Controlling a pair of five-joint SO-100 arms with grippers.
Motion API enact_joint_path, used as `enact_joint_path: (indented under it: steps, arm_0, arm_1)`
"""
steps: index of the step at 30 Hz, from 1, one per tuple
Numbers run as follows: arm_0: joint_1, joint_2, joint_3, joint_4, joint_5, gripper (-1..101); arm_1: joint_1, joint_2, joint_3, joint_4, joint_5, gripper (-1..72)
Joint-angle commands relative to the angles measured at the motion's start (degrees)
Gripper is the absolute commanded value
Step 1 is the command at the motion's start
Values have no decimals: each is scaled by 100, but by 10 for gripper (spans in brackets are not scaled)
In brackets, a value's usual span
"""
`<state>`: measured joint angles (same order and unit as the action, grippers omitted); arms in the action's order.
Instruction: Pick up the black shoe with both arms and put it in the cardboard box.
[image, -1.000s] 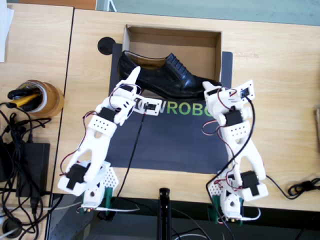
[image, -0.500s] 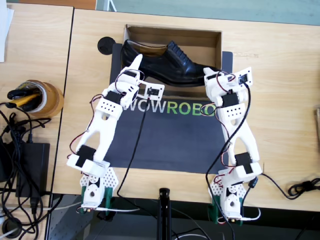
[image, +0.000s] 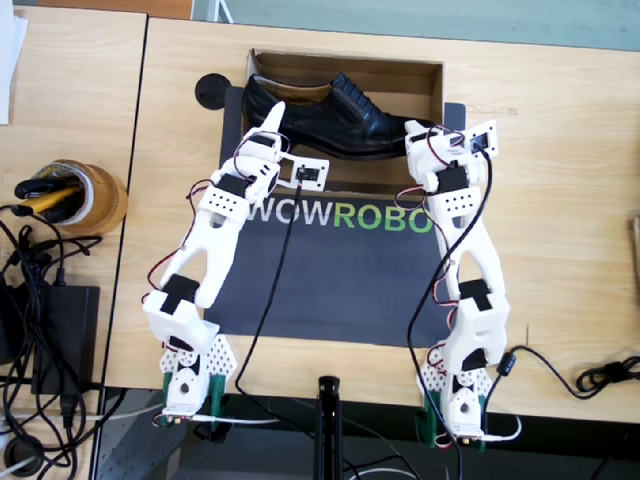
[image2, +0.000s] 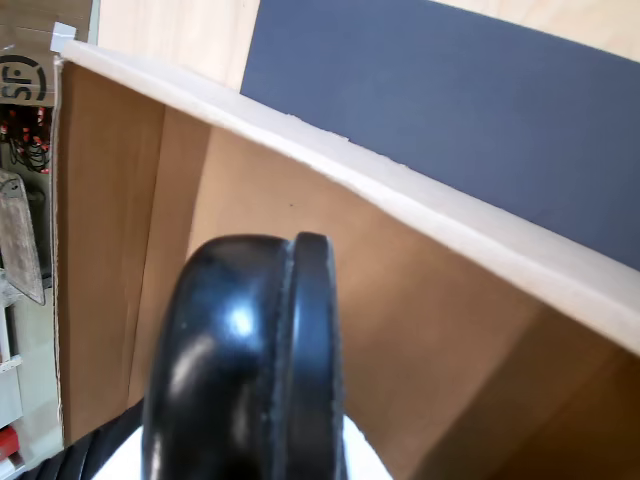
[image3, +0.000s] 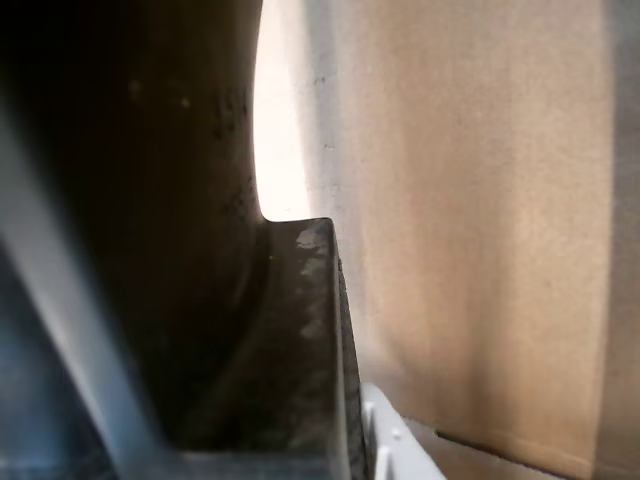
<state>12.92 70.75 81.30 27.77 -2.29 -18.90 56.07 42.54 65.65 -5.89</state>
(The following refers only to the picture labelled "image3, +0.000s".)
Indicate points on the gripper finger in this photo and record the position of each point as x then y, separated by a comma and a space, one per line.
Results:
395, 445
60, 360

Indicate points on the black leather dress shoe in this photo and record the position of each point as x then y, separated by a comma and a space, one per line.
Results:
175, 200

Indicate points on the open cardboard box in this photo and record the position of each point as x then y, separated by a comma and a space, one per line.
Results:
475, 225

